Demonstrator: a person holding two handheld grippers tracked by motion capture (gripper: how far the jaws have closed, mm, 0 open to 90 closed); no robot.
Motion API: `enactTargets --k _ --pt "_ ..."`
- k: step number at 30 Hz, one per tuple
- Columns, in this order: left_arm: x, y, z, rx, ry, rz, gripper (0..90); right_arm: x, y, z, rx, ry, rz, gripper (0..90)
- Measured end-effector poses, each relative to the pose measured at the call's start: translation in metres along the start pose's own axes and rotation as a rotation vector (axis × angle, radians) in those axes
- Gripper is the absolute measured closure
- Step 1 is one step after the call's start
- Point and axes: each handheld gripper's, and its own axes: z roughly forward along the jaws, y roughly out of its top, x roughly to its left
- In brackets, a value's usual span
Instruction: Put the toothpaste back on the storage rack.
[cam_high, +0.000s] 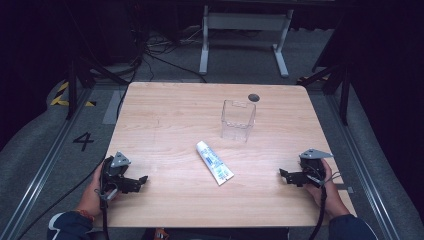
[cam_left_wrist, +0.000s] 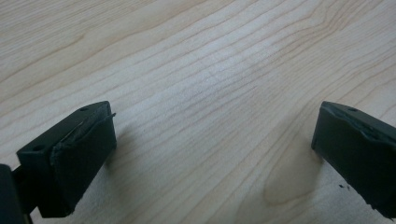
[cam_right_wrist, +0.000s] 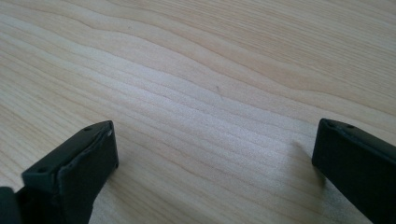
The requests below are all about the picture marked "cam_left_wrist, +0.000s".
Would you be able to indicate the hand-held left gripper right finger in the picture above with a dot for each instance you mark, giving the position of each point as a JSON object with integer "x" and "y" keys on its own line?
{"x": 358, "y": 149}

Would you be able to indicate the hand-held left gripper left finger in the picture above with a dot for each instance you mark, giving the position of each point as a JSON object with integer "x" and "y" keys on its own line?
{"x": 74, "y": 158}

